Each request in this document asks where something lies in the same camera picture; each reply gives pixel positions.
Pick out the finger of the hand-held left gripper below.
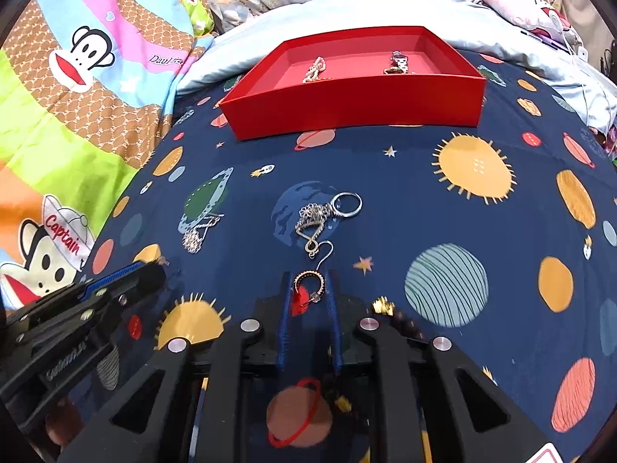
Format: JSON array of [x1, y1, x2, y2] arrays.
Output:
[[72, 264, 167, 336], [14, 260, 146, 321]]

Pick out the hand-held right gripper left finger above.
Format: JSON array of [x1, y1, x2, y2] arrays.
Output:
[[58, 272, 297, 463]]

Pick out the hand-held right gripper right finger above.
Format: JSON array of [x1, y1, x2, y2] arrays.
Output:
[[325, 270, 555, 463]]

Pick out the gold hoop earring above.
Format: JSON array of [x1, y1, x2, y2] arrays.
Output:
[[292, 240, 336, 307]]

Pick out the red cardboard box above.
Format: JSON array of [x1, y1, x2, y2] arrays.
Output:
[[219, 25, 487, 142]]

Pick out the pearl bracelet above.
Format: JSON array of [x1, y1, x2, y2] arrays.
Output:
[[303, 57, 329, 83]]

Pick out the monkey cartoon blanket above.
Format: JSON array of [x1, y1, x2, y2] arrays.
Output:
[[0, 0, 215, 309]]

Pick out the light blue pillow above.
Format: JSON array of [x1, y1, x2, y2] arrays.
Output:
[[176, 0, 617, 136]]

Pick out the pink white pillow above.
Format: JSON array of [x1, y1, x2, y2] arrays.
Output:
[[479, 0, 572, 39]]

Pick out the beige curtain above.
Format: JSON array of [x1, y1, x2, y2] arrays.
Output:
[[559, 0, 608, 59]]

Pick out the silver necklace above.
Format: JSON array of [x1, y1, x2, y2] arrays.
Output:
[[182, 212, 226, 254]]

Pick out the dark bead bracelet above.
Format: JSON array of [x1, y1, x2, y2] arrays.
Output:
[[335, 296, 432, 413]]

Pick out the silver ring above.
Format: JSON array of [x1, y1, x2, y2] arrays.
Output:
[[330, 192, 362, 218]]

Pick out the silver pendant chain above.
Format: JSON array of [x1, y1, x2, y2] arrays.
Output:
[[295, 201, 333, 259]]

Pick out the white charging cable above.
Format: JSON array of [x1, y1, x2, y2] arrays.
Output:
[[554, 10, 592, 59]]

